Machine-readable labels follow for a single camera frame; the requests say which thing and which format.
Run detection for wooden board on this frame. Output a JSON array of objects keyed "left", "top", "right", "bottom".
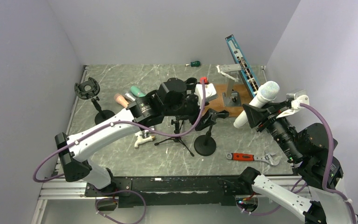
[{"left": 204, "top": 84, "right": 254, "bottom": 117}]

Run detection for black shock mount desk stand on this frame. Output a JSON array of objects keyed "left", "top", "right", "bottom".
[{"left": 74, "top": 77, "right": 115, "bottom": 125}]

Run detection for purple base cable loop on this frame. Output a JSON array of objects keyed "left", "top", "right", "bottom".
[{"left": 95, "top": 189, "right": 147, "bottom": 224}]

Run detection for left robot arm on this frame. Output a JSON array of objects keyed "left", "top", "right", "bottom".
[{"left": 55, "top": 77, "right": 217, "bottom": 196}]

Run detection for black round base clip stand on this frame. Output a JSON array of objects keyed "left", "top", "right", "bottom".
[{"left": 184, "top": 77, "right": 198, "bottom": 94}]

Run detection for green handled screwdriver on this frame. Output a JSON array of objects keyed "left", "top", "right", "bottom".
[{"left": 185, "top": 61, "right": 201, "bottom": 67}]

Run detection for red handled adjustable wrench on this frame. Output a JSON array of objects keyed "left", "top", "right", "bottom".
[{"left": 226, "top": 152, "right": 280, "bottom": 166}]

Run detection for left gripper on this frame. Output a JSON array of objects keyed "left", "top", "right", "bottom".
[{"left": 165, "top": 90, "right": 217, "bottom": 131}]

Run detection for peach pink microphone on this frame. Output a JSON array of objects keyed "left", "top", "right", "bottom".
[{"left": 114, "top": 93, "right": 129, "bottom": 108}]

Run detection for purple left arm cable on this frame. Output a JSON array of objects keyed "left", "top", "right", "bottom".
[{"left": 32, "top": 79, "right": 207, "bottom": 183}]

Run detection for white and chrome faucet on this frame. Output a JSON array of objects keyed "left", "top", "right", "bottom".
[{"left": 134, "top": 130, "right": 156, "bottom": 148}]

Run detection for mint green microphone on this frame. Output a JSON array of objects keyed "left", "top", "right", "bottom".
[{"left": 130, "top": 86, "right": 145, "bottom": 98}]

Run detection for black tripod shock mount stand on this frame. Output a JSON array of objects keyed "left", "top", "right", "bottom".
[{"left": 154, "top": 116, "right": 195, "bottom": 157}]

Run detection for metal bracket on post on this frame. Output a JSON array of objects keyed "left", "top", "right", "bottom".
[{"left": 216, "top": 64, "right": 241, "bottom": 107}]

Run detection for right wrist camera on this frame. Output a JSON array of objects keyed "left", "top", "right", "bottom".
[{"left": 277, "top": 90, "right": 310, "bottom": 118}]

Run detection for white microphone silver grille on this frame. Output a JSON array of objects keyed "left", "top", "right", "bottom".
[{"left": 234, "top": 81, "right": 280, "bottom": 128}]

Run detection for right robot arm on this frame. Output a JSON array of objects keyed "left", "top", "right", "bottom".
[{"left": 235, "top": 98, "right": 358, "bottom": 224}]

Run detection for grey condenser microphone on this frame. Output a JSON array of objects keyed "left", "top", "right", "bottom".
[{"left": 124, "top": 91, "right": 137, "bottom": 102}]

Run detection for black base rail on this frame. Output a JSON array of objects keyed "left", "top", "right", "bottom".
[{"left": 84, "top": 175, "right": 253, "bottom": 208}]

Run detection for blue network switch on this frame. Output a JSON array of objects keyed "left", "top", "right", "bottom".
[{"left": 225, "top": 35, "right": 260, "bottom": 98}]

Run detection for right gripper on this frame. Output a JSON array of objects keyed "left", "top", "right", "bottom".
[{"left": 242, "top": 98, "right": 302, "bottom": 161}]

